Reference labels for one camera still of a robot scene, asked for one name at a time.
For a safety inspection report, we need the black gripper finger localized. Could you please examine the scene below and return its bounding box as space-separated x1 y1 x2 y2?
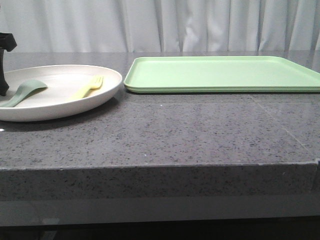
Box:
0 32 17 96

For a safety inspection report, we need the beige round plate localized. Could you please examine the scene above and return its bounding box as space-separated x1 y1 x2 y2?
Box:
0 64 123 122

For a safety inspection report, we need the yellow plastic fork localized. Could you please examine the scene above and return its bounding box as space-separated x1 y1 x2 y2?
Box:
67 75 104 101

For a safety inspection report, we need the white pleated curtain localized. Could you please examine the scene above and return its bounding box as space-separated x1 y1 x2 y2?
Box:
0 0 320 53

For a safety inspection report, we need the sage green plastic spoon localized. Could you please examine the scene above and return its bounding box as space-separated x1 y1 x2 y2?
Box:
0 79 48 108

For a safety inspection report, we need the light green plastic tray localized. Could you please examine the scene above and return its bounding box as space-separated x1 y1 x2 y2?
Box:
124 56 320 93

